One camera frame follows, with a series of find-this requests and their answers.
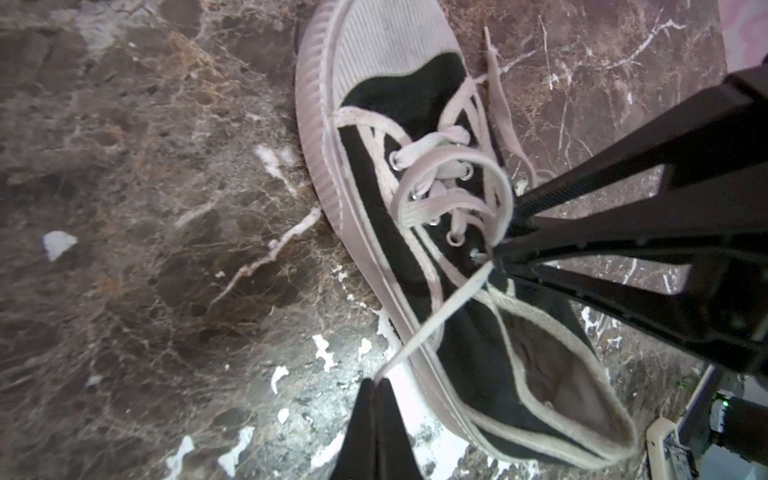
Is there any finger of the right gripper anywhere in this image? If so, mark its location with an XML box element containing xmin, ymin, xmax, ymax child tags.
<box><xmin>496</xmin><ymin>173</ymin><xmax>767</xmax><ymax>375</ymax></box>
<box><xmin>509</xmin><ymin>64</ymin><xmax>767</xmax><ymax>237</ymax></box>

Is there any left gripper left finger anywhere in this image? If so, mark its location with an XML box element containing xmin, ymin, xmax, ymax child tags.
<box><xmin>330</xmin><ymin>379</ymin><xmax>377</xmax><ymax>480</ymax></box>

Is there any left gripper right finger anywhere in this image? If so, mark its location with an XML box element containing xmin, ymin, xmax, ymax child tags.
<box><xmin>376</xmin><ymin>379</ymin><xmax>423</xmax><ymax>480</ymax></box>

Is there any white shoelace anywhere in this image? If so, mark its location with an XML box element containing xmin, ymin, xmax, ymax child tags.
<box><xmin>374</xmin><ymin>26</ymin><xmax>556</xmax><ymax>382</ymax></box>

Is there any black white sneaker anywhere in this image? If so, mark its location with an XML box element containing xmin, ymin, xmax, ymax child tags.
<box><xmin>295</xmin><ymin>1</ymin><xmax>637</xmax><ymax>470</ymax></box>

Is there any aluminium rail base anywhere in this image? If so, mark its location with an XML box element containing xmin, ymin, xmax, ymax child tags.
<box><xmin>645</xmin><ymin>366</ymin><xmax>767</xmax><ymax>479</ymax></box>

